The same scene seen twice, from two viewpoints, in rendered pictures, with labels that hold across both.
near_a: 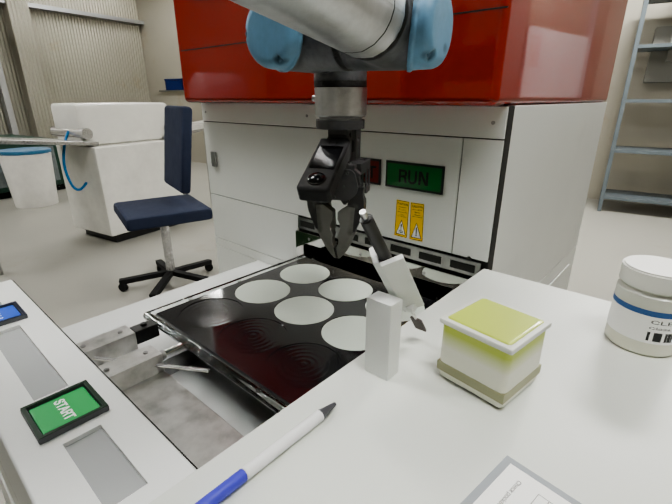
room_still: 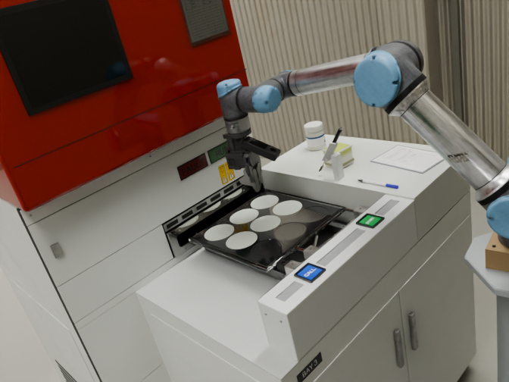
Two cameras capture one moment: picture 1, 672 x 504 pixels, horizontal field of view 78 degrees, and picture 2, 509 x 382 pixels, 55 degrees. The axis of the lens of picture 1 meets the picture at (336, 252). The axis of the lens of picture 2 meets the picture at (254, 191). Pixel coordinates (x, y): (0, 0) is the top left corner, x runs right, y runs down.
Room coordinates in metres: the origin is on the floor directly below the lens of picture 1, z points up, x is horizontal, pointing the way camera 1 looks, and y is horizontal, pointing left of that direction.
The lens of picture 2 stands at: (0.40, 1.41, 1.65)
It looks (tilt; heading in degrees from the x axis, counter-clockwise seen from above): 25 degrees down; 280
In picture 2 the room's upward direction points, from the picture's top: 14 degrees counter-clockwise
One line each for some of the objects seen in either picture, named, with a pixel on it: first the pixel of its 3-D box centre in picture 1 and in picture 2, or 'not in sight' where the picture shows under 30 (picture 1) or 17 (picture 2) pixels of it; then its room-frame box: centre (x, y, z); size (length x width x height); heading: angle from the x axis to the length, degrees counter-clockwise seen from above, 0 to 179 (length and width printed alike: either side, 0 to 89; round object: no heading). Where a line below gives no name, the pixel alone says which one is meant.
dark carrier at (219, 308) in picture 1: (304, 310); (265, 223); (0.62, 0.05, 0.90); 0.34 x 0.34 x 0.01; 49
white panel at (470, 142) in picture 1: (314, 198); (167, 205); (0.91, 0.05, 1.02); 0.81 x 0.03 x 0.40; 49
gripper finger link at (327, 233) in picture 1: (331, 226); (248, 180); (0.65, 0.01, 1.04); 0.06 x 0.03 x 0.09; 162
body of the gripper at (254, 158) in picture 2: (341, 160); (241, 148); (0.65, -0.01, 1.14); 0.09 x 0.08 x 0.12; 162
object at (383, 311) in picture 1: (393, 308); (332, 158); (0.37, -0.06, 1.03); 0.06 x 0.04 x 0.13; 139
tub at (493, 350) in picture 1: (490, 348); (338, 155); (0.35, -0.15, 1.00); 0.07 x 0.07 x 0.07; 40
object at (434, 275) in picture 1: (372, 272); (220, 214); (0.79, -0.07, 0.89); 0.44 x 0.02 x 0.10; 49
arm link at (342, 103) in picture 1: (338, 104); (237, 124); (0.64, 0.00, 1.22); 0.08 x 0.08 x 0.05
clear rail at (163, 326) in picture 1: (209, 358); (308, 237); (0.48, 0.17, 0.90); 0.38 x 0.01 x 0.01; 49
